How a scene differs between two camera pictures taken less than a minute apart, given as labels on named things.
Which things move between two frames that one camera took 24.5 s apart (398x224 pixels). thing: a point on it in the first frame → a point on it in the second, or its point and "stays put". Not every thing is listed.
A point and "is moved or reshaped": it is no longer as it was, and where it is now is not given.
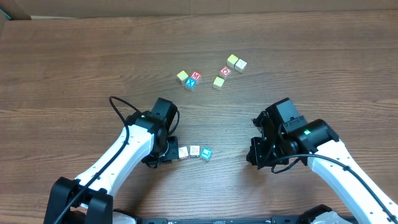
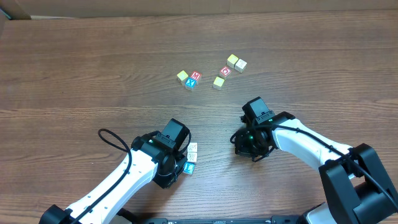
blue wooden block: x=206 y=153 → x=188 y=167
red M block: x=196 y=75 stays put
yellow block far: x=232 y=60 stays put
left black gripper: x=171 y=149 → x=179 y=168
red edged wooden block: x=183 y=153 is moved or reshaped
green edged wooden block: x=194 y=151 → x=191 y=157
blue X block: x=190 y=83 stays put
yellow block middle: x=218 y=83 stays put
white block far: x=240 y=65 stays put
